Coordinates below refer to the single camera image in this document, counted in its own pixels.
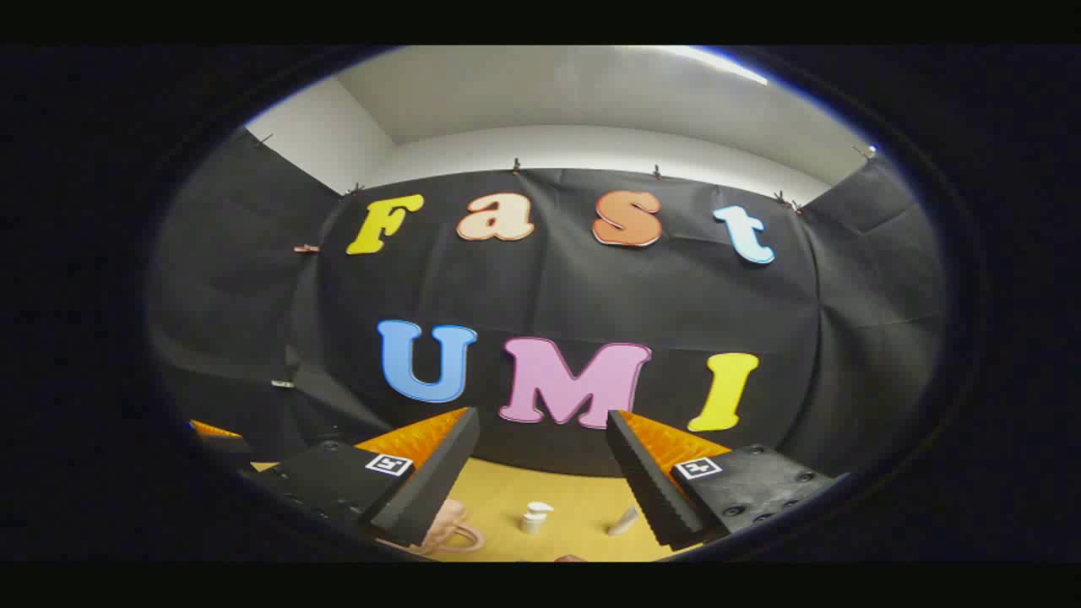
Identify black backdrop cloth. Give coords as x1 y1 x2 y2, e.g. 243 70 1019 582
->
145 127 951 482

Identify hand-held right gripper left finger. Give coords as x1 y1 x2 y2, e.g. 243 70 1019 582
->
252 407 481 548

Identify pink suitcase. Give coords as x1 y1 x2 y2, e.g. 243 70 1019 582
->
380 498 487 556

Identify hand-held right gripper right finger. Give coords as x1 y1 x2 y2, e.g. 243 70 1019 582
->
606 410 839 551

